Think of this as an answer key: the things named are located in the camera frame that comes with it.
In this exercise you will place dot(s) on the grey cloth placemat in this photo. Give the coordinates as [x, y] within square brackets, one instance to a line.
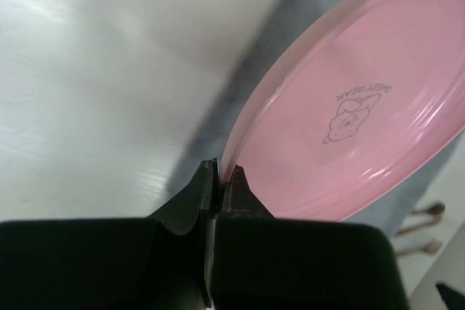
[289, 19]

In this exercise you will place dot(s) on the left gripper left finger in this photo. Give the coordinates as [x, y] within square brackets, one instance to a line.
[154, 262]

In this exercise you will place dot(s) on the copper spoon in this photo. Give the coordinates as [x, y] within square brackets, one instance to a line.
[435, 214]

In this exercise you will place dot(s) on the pink plastic plate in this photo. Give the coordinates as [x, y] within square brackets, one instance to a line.
[363, 98]

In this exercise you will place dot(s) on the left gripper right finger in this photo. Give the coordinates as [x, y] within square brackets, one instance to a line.
[261, 262]

